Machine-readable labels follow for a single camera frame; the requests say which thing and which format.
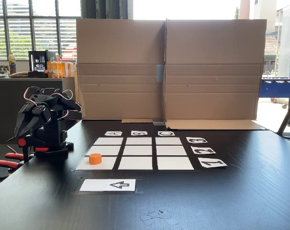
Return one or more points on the dark counter cabinet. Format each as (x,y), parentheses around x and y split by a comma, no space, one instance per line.
(6,95)

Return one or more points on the paper label letter C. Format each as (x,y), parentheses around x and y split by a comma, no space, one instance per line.
(166,133)

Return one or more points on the yellow drink bottle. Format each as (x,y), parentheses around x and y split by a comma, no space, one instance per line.
(12,62)

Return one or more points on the paper label letter A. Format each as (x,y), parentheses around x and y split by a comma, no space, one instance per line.
(113,133)

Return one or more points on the brown cardboard box wall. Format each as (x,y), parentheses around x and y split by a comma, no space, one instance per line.
(121,43)
(214,43)

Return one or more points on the paper label number 2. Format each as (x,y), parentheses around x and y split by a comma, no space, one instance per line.
(203,150)

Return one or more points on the black mini fridge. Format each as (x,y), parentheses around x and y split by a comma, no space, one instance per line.
(31,62)

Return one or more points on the paper label number 3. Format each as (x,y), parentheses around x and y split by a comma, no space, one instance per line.
(196,140)

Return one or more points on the window with blinds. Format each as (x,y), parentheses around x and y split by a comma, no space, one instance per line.
(18,28)

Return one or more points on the white nine-square taped grid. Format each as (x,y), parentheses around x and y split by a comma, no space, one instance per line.
(137,150)

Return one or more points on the orange drink carton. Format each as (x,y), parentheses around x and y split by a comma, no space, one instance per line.
(69,69)
(60,69)
(51,69)

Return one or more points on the grey metal table leg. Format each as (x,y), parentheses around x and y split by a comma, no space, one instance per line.
(288,112)

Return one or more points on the dark glass bottle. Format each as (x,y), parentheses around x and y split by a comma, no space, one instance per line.
(1,70)
(7,70)

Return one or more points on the white arrow paper sheet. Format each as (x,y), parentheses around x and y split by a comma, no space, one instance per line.
(94,185)

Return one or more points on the blue foosball table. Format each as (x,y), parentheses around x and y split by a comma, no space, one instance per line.
(279,88)

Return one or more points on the grey duct tape strip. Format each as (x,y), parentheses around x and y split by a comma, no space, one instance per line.
(159,73)
(158,123)

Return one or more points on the paper label letter B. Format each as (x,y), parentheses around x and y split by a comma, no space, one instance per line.
(139,133)

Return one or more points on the paper label number 1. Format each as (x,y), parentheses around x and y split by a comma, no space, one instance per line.
(212,163)

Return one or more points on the red and black bar clamp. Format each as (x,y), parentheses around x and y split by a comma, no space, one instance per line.
(21,142)

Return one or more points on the round orange token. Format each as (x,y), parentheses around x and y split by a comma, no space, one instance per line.
(95,159)

